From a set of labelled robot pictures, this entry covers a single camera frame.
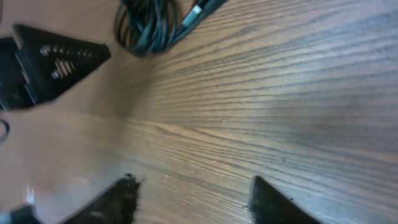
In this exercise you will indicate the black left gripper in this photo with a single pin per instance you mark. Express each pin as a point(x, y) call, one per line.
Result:
point(45, 67)

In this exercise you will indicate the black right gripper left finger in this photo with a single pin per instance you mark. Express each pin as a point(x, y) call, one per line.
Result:
point(116, 205)

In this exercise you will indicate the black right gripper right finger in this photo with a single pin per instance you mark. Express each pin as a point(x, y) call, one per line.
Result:
point(268, 206)

